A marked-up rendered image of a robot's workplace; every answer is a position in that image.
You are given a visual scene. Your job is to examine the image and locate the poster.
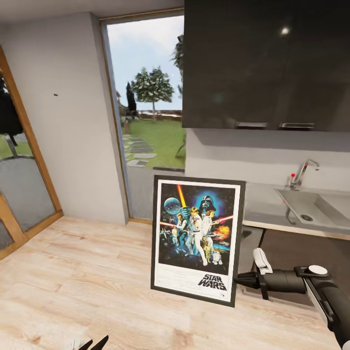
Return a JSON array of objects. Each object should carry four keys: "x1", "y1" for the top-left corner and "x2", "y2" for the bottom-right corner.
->
[{"x1": 150, "y1": 175, "x2": 246, "y2": 308}]

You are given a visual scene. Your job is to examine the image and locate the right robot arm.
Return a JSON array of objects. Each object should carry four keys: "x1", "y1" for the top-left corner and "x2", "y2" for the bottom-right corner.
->
[{"x1": 233, "y1": 247, "x2": 350, "y2": 350}]

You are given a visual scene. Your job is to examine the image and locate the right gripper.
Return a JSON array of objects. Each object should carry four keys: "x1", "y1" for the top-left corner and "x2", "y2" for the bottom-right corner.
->
[{"x1": 233, "y1": 264, "x2": 290, "y2": 300}]

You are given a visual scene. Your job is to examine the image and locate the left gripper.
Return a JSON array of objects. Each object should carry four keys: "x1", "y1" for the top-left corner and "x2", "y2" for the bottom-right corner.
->
[{"x1": 77, "y1": 335, "x2": 109, "y2": 350}]

